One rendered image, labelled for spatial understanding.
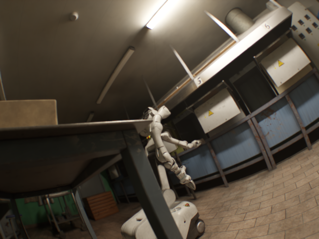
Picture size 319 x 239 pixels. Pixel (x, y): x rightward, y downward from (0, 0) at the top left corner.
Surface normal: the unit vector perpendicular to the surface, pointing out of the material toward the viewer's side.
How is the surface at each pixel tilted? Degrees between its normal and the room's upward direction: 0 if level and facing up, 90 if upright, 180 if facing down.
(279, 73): 90
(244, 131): 90
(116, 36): 180
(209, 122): 90
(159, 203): 90
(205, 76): 80
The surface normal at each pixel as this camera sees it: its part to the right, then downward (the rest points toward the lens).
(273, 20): -0.74, -0.11
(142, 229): 0.62, -0.52
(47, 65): 0.38, 0.87
